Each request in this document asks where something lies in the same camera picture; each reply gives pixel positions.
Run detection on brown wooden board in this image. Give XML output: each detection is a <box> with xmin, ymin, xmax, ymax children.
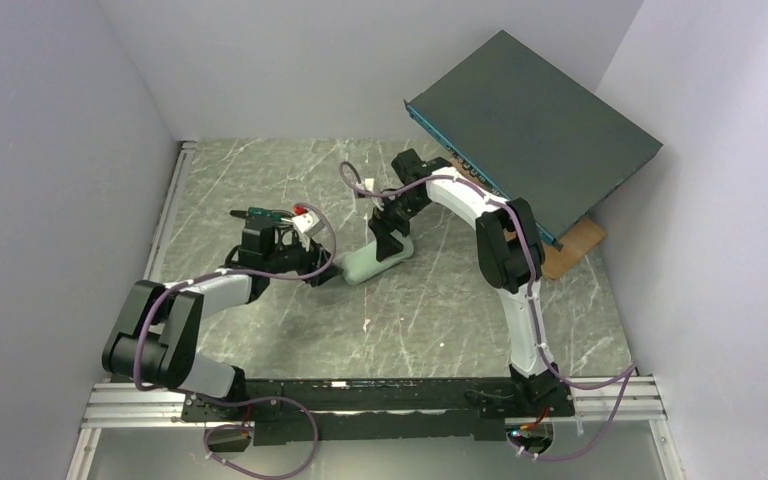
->
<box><xmin>450</xmin><ymin>157</ymin><xmax>608</xmax><ymax>282</ymax></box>

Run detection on dark grey network switch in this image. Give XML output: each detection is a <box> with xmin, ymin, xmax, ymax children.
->
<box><xmin>405</xmin><ymin>30</ymin><xmax>663</xmax><ymax>249</ymax></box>

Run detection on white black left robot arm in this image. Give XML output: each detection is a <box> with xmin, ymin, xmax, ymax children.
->
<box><xmin>101</xmin><ymin>217</ymin><xmax>342</xmax><ymax>405</ymax></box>

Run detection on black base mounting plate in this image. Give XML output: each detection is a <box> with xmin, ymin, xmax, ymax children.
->
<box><xmin>181</xmin><ymin>374</ymin><xmax>575</xmax><ymax>446</ymax></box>

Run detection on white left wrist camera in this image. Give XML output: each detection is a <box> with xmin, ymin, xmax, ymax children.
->
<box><xmin>290</xmin><ymin>204</ymin><xmax>324</xmax><ymax>241</ymax></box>

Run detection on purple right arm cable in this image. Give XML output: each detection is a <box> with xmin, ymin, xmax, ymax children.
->
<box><xmin>338</xmin><ymin>161</ymin><xmax>641</xmax><ymax>464</ymax></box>

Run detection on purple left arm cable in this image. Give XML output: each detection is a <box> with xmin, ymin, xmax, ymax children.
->
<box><xmin>132</xmin><ymin>202</ymin><xmax>339</xmax><ymax>480</ymax></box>

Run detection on green handled pliers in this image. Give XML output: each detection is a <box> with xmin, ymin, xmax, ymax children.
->
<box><xmin>229</xmin><ymin>207</ymin><xmax>294</xmax><ymax>222</ymax></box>

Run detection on aluminium front rail frame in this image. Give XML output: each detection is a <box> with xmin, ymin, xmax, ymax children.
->
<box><xmin>68</xmin><ymin>376</ymin><xmax>683</xmax><ymax>479</ymax></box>

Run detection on mint green umbrella case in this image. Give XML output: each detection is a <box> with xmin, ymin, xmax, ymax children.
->
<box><xmin>340</xmin><ymin>234</ymin><xmax>415</xmax><ymax>286</ymax></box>

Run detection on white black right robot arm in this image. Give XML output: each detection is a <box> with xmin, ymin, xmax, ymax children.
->
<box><xmin>346</xmin><ymin>149</ymin><xmax>552</xmax><ymax>405</ymax></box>

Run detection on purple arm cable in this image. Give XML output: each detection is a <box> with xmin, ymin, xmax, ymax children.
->
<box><xmin>338</xmin><ymin>161</ymin><xmax>641</xmax><ymax>464</ymax></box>
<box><xmin>132</xmin><ymin>202</ymin><xmax>339</xmax><ymax>480</ymax></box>

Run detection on aluminium left side rail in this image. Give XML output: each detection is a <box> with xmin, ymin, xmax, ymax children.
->
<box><xmin>116</xmin><ymin>140</ymin><xmax>198</xmax><ymax>367</ymax></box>

